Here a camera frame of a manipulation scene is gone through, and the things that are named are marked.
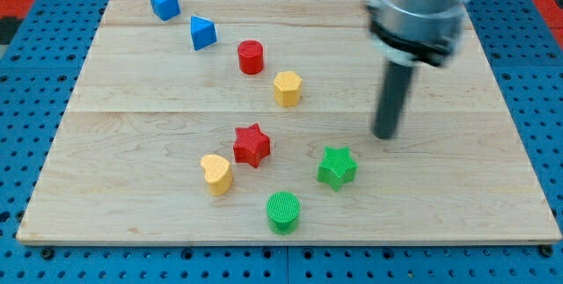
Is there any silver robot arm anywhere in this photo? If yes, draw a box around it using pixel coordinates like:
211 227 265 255
364 0 469 67

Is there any red star block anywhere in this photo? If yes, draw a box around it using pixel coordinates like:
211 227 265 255
233 123 271 168

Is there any yellow hexagon block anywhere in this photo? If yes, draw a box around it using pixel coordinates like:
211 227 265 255
273 71 303 107

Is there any green star block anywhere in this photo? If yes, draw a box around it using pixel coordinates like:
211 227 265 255
317 146 358 192

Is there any light wooden board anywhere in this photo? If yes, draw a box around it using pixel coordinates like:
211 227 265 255
17 0 561 246

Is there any red cylinder block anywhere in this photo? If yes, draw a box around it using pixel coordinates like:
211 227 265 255
238 40 264 75

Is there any yellow heart block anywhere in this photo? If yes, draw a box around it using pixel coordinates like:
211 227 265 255
200 154 233 197

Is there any green cylinder block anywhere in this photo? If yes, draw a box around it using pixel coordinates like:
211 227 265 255
266 191 301 235

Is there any blue triangular prism block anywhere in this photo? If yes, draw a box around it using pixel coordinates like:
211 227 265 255
190 16 217 50

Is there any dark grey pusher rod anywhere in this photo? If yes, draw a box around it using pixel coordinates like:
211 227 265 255
372 61 416 139

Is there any blue cube block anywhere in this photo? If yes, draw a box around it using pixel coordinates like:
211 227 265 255
150 0 180 21

